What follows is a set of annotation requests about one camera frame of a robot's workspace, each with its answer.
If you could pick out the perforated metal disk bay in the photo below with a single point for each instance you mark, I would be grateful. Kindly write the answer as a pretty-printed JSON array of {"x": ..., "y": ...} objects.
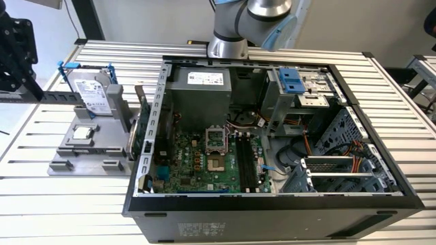
[{"x": 340, "y": 166}]

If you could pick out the black open PC case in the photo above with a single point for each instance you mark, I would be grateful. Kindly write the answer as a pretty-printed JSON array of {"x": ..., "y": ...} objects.
[{"x": 238, "y": 224}]

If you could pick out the black upright post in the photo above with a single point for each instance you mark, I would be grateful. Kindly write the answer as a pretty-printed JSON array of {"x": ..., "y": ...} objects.
[{"x": 90, "y": 20}]

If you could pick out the aluminium slat side table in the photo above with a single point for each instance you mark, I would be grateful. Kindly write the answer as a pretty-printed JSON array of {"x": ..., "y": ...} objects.
[{"x": 422, "y": 65}]

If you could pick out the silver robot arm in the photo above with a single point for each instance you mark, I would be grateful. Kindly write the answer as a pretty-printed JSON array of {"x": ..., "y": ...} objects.
[{"x": 231, "y": 20}]

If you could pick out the grey parts rack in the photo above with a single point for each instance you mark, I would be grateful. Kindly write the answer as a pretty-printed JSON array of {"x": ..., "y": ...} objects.
[{"x": 108, "y": 130}]

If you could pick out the blue plastic drive latch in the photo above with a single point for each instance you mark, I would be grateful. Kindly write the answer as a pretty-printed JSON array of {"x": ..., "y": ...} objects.
[{"x": 290, "y": 80}]

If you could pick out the CPU socket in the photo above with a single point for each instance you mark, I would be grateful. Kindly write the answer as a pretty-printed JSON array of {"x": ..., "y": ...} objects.
[{"x": 216, "y": 164}]

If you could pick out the person in dark shirt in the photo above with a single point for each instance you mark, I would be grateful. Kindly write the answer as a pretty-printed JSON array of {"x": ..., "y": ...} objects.
[{"x": 430, "y": 24}]

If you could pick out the green motherboard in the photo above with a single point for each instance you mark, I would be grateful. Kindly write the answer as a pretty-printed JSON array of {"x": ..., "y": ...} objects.
[{"x": 184, "y": 163}]

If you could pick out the blue expansion slot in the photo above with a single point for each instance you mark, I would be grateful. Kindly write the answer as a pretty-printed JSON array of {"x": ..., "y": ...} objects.
[{"x": 204, "y": 191}]

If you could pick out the grey power supply unit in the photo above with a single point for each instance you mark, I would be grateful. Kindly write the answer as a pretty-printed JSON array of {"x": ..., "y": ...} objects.
[{"x": 198, "y": 102}]

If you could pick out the black RAM slot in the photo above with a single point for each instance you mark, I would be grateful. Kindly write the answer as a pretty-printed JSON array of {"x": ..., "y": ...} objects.
[
  {"x": 242, "y": 163},
  {"x": 246, "y": 163},
  {"x": 250, "y": 163}
]

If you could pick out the green graphics card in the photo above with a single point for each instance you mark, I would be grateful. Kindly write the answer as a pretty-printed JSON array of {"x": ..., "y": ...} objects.
[{"x": 142, "y": 122}]

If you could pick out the hard disk in blue carrier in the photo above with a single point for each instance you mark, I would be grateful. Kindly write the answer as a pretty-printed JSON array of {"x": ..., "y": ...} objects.
[{"x": 92, "y": 89}]

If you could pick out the yellow tipped black plug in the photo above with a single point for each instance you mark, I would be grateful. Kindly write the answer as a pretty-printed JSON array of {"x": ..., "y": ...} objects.
[{"x": 190, "y": 42}]

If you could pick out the silver CPU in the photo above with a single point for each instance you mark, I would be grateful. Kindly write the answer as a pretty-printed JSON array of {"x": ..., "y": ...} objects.
[{"x": 82, "y": 133}]

